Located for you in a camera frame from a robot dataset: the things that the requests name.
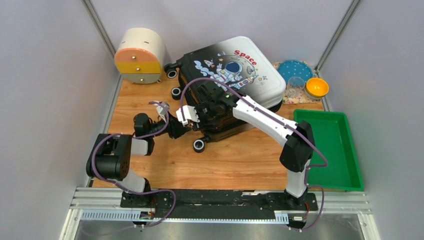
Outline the orange bowl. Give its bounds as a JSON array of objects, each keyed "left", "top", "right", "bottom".
[{"left": 305, "top": 77, "right": 330, "bottom": 98}]

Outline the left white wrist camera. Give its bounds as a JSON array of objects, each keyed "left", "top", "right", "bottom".
[{"left": 156, "top": 102, "right": 170, "bottom": 118}]

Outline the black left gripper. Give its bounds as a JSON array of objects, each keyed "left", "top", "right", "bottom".
[{"left": 147, "top": 111, "right": 192, "bottom": 140}]

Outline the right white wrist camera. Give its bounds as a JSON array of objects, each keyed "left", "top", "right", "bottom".
[{"left": 176, "top": 105, "right": 200, "bottom": 126}]

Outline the floral placemat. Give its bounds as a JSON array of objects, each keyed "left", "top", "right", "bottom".
[{"left": 272, "top": 61, "right": 321, "bottom": 105}]

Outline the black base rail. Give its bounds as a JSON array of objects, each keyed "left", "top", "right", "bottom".
[{"left": 120, "top": 189, "right": 319, "bottom": 220}]

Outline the cream mini drawer cabinet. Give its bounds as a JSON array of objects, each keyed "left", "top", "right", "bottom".
[{"left": 114, "top": 27, "right": 166, "bottom": 84}]

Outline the astronaut print suitcase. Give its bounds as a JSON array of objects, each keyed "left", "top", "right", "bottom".
[{"left": 164, "top": 36, "right": 286, "bottom": 153}]

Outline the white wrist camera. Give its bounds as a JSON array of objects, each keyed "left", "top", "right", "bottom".
[
  {"left": 176, "top": 105, "right": 200, "bottom": 126},
  {"left": 156, "top": 102, "right": 170, "bottom": 118}
]

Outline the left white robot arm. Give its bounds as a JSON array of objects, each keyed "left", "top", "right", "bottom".
[{"left": 85, "top": 113, "right": 190, "bottom": 208}]

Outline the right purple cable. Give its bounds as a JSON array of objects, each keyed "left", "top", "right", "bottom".
[{"left": 179, "top": 77, "right": 329, "bottom": 232}]

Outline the clear plastic cup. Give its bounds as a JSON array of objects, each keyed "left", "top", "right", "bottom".
[{"left": 286, "top": 76, "right": 306, "bottom": 98}]

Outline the green plastic tray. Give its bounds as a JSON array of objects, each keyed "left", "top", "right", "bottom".
[{"left": 294, "top": 109, "right": 364, "bottom": 192}]

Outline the teal dotted plate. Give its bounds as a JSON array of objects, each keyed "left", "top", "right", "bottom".
[{"left": 277, "top": 60, "right": 314, "bottom": 84}]

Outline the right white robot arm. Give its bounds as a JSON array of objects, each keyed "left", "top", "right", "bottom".
[{"left": 217, "top": 93, "right": 315, "bottom": 210}]

